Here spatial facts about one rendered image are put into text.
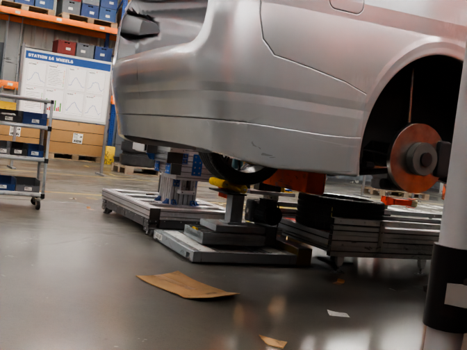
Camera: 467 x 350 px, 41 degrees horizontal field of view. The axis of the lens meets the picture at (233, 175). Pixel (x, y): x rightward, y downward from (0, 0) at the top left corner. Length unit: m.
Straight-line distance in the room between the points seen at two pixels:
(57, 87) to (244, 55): 8.21
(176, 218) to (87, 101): 5.76
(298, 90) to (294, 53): 0.14
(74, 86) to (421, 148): 8.20
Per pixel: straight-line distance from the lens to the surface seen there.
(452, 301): 0.51
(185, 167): 5.25
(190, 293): 3.37
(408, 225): 4.83
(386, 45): 2.75
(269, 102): 2.44
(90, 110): 10.66
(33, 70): 10.46
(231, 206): 4.63
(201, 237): 4.44
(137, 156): 11.85
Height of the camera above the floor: 0.83
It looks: 3 degrees down
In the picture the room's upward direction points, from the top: 7 degrees clockwise
